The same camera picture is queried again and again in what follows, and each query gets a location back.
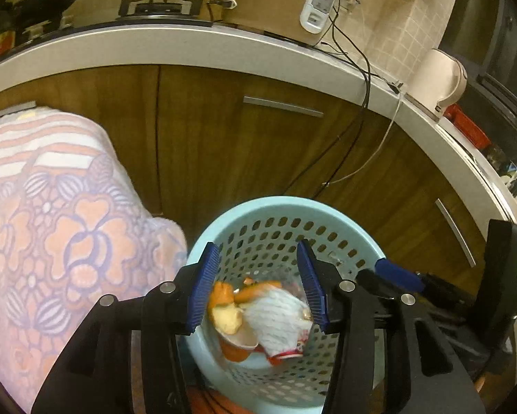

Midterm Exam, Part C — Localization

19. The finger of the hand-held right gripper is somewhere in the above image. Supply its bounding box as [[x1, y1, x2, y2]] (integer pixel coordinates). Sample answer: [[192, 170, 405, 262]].
[[374, 258, 434, 296], [355, 268, 401, 302]]

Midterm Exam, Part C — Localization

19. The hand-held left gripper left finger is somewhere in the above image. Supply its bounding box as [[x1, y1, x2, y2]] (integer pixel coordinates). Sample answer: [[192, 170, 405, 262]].
[[31, 242, 222, 414]]

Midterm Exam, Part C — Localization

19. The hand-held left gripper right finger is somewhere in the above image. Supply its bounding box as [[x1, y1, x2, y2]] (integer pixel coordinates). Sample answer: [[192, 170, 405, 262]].
[[296, 237, 487, 414]]

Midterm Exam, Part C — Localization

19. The white foam net wrapper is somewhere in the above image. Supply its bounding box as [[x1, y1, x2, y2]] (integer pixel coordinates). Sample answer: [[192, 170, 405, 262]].
[[243, 287, 313, 354]]

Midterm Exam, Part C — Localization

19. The red and white paper cup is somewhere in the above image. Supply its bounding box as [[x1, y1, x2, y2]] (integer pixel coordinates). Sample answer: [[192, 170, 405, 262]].
[[220, 325, 311, 367]]

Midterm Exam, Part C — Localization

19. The light blue plastic basket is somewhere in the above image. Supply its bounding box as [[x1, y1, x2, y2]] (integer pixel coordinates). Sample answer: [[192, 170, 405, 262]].
[[185, 196, 397, 414]]

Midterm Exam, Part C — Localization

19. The steel sink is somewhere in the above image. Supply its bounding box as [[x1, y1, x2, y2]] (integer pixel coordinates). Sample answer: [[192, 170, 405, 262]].
[[470, 140, 517, 225]]

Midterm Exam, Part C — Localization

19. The pink floral blanket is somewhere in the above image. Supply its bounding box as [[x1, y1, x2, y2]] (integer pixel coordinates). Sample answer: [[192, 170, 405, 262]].
[[0, 107, 188, 414]]

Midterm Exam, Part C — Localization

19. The red box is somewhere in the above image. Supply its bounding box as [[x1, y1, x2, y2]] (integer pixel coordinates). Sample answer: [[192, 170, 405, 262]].
[[444, 103, 491, 147]]

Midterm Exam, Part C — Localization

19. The white electric kettle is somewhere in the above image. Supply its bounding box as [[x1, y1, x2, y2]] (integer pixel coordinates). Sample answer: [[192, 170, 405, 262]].
[[419, 48, 468, 115]]

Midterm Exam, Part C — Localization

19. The dark window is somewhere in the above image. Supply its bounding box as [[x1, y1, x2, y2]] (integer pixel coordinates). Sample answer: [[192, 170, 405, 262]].
[[440, 0, 517, 147]]

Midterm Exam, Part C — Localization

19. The beige rice cooker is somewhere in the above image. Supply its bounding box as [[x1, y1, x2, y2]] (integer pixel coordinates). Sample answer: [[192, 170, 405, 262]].
[[207, 0, 346, 48]]

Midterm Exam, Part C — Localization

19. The black gas stove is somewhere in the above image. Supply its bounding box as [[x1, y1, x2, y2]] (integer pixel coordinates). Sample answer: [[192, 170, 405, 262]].
[[0, 0, 218, 59]]

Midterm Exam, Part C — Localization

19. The dark sauce bottle red label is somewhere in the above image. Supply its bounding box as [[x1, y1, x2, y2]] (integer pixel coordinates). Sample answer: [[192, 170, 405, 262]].
[[0, 29, 18, 58]]

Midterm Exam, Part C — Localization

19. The metal cabinet handle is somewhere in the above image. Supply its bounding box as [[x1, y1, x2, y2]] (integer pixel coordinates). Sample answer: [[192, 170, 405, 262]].
[[0, 101, 38, 118], [242, 96, 325, 118], [435, 198, 477, 268]]

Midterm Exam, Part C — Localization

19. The white power cable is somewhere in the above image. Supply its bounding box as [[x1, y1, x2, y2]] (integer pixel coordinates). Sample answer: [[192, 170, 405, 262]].
[[322, 88, 405, 189]]

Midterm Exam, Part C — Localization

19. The black power cable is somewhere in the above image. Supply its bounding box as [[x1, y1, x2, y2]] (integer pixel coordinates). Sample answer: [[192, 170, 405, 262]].
[[284, 0, 373, 190]]

